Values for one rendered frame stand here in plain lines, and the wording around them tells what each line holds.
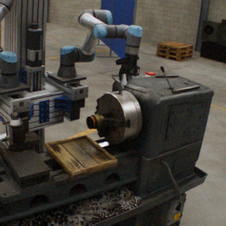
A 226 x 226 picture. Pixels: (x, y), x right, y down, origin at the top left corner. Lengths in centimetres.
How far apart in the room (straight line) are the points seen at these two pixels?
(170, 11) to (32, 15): 1089
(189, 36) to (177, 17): 92
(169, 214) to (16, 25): 179
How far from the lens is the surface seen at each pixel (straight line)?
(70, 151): 182
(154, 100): 173
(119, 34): 164
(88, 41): 217
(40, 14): 228
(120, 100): 171
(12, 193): 146
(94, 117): 172
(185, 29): 1254
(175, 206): 230
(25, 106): 200
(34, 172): 147
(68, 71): 228
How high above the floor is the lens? 180
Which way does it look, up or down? 22 degrees down
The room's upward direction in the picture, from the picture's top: 5 degrees clockwise
